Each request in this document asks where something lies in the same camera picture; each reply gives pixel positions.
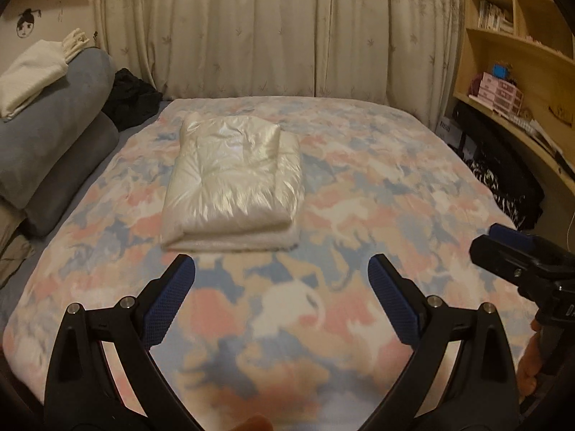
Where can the pastel printed blanket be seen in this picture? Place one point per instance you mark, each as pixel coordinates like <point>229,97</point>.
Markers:
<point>341,215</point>

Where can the person's right hand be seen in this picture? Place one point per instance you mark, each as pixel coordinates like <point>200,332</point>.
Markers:
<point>529,359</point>

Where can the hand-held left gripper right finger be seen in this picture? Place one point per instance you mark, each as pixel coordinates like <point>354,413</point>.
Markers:
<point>395,305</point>

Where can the blue-grey pillow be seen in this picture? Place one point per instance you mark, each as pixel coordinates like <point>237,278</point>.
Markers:
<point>63,130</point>

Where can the face wall sticker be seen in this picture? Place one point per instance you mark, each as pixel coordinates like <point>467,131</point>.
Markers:
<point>26,24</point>

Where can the small blue box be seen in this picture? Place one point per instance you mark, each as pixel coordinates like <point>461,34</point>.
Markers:
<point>500,71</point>

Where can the white labelled box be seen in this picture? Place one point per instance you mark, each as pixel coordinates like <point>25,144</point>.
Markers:
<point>449,131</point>

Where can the cream fringed cloth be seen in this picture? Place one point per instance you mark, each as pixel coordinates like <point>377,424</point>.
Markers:
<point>76,44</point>

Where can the person's left hand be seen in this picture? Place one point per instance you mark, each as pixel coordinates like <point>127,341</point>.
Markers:
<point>258,424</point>

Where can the white folded knit cloth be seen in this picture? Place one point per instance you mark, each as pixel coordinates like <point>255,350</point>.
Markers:
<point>31,76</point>

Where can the dark grey pillow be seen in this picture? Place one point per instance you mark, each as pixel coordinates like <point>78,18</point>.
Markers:
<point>76,179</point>

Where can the pink drawer boxes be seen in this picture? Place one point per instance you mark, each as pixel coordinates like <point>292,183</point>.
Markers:
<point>501,94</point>

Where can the small wooden ornament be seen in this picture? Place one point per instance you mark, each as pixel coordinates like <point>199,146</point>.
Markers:
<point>561,112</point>

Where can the stack of papers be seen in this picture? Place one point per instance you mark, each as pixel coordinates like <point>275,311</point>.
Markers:
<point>537,132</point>

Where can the black and white patterned cloth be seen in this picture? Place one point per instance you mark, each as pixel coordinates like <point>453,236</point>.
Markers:
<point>507,188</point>

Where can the wooden bookshelf desk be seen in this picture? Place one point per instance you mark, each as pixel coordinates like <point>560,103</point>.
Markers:
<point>539,60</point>

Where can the olive cloth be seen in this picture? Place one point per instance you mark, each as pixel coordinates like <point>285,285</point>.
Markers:
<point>12,251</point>

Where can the row of books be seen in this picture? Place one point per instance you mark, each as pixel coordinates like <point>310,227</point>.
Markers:
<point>494,17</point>

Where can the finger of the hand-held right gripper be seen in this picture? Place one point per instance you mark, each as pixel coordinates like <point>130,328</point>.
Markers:
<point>510,234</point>
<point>498,256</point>

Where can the large cream garment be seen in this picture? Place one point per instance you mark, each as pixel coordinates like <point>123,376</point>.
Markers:
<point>233,179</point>

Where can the cream patterned curtain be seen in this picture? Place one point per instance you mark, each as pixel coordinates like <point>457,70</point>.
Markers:
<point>269,31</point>

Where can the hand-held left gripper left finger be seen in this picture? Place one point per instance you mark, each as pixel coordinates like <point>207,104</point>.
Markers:
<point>168,305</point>

